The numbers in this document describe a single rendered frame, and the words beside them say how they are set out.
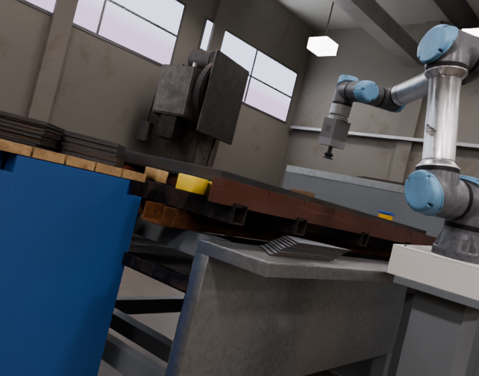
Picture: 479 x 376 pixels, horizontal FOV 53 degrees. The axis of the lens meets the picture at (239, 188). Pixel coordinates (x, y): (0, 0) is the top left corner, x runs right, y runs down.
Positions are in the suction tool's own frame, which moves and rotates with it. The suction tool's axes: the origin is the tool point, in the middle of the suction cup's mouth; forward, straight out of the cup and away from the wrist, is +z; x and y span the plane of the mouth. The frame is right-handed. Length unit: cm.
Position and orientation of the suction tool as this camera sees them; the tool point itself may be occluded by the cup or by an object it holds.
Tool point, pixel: (327, 158)
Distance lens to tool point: 189.1
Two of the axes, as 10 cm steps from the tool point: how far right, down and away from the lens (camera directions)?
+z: -2.4, 9.7, 0.9
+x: 6.0, 2.2, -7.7
